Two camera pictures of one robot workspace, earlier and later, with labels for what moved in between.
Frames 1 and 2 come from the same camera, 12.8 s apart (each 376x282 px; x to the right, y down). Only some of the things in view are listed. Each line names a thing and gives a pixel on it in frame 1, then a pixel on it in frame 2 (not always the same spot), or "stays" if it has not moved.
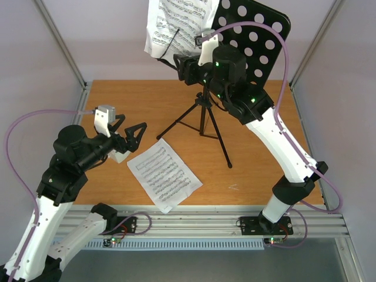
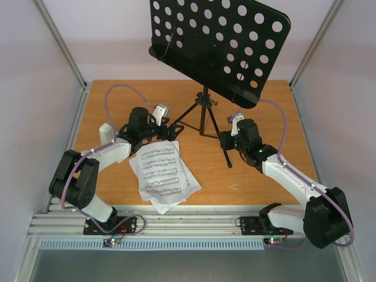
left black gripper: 133,143 -> 172,136
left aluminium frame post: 61,43 stays
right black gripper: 182,68 -> 224,141
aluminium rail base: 215,222 stays
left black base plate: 124,225 stays
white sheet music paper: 171,26 -> 161,175
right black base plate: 263,226 stays
